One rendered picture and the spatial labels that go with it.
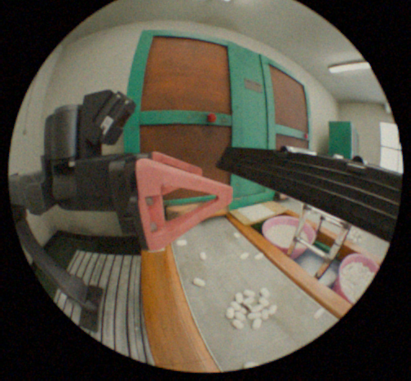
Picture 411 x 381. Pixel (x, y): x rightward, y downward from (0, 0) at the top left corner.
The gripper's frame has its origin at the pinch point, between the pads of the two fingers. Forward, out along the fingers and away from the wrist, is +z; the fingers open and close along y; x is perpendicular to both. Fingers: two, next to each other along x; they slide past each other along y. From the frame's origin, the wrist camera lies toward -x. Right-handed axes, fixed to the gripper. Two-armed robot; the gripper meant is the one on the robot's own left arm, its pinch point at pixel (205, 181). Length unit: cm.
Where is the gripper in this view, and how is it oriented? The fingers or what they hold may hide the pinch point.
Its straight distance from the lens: 16.1
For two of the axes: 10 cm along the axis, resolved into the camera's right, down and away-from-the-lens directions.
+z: 9.6, -0.5, 2.9
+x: -0.1, 9.8, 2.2
